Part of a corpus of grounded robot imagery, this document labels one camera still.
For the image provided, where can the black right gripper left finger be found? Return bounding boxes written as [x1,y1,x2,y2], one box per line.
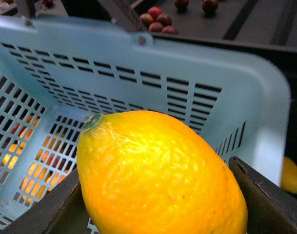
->
[0,169,89,234]

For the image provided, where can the yellow lemon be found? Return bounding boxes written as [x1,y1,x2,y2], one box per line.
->
[77,111,248,234]

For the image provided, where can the light blue plastic basket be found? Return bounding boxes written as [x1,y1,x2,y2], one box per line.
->
[0,15,290,231]

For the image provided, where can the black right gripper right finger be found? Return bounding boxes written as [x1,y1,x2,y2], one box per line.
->
[229,156,297,234]

